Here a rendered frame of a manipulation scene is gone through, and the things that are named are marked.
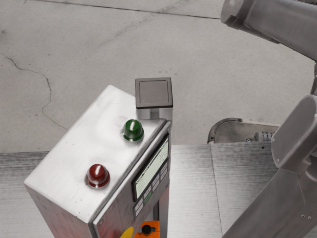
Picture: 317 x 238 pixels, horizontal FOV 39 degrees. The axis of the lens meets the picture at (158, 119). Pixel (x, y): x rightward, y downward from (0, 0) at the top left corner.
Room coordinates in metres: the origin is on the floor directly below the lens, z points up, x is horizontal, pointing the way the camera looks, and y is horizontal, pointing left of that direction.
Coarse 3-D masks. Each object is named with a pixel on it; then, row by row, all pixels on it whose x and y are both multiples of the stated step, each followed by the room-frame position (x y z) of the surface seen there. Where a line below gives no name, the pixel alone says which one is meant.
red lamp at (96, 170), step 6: (90, 168) 0.23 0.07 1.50; (96, 168) 0.22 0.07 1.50; (102, 168) 0.23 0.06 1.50; (90, 174) 0.22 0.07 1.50; (96, 174) 0.22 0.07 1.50; (102, 174) 0.22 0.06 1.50; (108, 174) 0.23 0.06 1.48; (90, 180) 0.22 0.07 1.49; (96, 180) 0.21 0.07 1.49; (102, 180) 0.21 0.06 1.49; (108, 180) 0.22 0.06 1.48; (90, 186) 0.21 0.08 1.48; (96, 186) 0.21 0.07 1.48; (102, 186) 0.21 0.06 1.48
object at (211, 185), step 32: (0, 160) 0.60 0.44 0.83; (32, 160) 0.60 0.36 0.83; (192, 160) 0.60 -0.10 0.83; (224, 160) 0.60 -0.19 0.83; (256, 160) 0.60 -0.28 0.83; (0, 192) 0.50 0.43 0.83; (192, 192) 0.50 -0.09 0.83; (224, 192) 0.50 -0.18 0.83; (256, 192) 0.50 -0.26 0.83; (0, 224) 0.41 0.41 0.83; (32, 224) 0.41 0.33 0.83; (192, 224) 0.41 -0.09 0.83; (224, 224) 0.41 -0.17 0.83
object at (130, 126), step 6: (132, 120) 0.29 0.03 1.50; (126, 126) 0.28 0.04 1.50; (132, 126) 0.28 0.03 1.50; (138, 126) 0.28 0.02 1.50; (126, 132) 0.27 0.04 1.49; (132, 132) 0.27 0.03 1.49; (138, 132) 0.27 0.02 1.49; (126, 138) 0.27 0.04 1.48; (132, 138) 0.27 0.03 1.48; (138, 138) 0.27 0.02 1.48
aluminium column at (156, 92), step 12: (144, 84) 0.34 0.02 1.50; (156, 84) 0.34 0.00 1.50; (168, 84) 0.34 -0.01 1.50; (144, 96) 0.32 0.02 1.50; (156, 96) 0.32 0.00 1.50; (168, 96) 0.32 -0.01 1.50; (144, 108) 0.31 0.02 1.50; (156, 108) 0.32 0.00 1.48; (168, 108) 0.31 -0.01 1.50; (168, 120) 0.31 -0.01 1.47; (168, 192) 0.31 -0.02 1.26; (168, 204) 0.31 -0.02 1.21
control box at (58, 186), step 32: (128, 96) 0.34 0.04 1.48; (96, 128) 0.29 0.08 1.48; (160, 128) 0.29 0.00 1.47; (64, 160) 0.25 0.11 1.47; (96, 160) 0.25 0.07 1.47; (128, 160) 0.25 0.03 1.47; (32, 192) 0.21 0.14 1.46; (64, 192) 0.21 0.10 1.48; (96, 192) 0.21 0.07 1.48; (128, 192) 0.22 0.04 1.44; (160, 192) 0.28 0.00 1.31; (64, 224) 0.19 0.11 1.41; (96, 224) 0.17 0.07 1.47; (128, 224) 0.21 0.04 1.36
